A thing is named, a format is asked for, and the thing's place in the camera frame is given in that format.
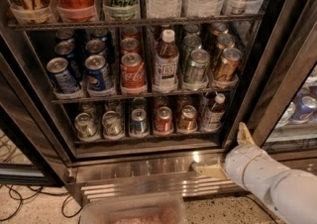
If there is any blue silver can bottom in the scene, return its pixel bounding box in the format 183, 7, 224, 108
131, 109, 148, 136

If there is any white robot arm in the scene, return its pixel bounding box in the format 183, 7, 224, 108
191, 122, 317, 224

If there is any gold can middle front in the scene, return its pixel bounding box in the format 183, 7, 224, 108
213, 48, 243, 82

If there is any blue pepsi can front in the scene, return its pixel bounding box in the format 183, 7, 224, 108
84, 55, 114, 92

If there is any blue can behind glass door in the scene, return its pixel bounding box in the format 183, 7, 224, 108
291, 95, 317, 124

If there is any red can bottom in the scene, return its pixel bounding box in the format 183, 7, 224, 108
154, 106, 173, 135

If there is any blue can front left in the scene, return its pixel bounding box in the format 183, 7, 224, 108
47, 57, 83, 100

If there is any black cable on floor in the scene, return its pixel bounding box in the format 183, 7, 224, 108
0, 183, 82, 222

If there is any green can middle front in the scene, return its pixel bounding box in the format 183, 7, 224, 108
182, 49, 210, 90

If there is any red coca-cola can middle front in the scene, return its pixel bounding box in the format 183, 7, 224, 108
120, 53, 146, 95

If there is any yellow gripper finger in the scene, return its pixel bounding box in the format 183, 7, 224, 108
192, 163, 227, 179
237, 122, 254, 145

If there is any fridge glass door right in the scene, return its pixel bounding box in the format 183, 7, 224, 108
248, 0, 317, 153

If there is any tea bottle middle shelf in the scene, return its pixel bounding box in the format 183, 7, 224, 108
154, 29, 179, 92

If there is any silver can bottom left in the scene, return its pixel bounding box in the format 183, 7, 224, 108
74, 112, 99, 142

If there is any orange can bottom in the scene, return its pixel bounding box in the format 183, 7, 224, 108
177, 105, 197, 132

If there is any clear plastic bin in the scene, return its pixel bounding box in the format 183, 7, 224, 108
79, 193, 187, 224

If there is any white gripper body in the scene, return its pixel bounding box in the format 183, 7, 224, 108
225, 144, 292, 198

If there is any tea bottle white cap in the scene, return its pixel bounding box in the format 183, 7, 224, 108
200, 93, 227, 132

